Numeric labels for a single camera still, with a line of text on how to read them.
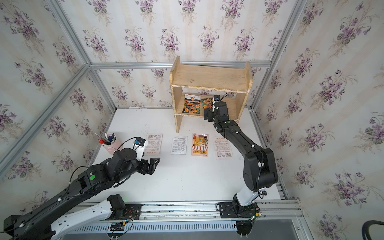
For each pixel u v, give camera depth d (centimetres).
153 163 61
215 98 76
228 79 75
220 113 67
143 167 58
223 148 96
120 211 65
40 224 40
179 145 98
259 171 48
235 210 66
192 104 93
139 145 57
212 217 73
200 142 99
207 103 93
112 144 86
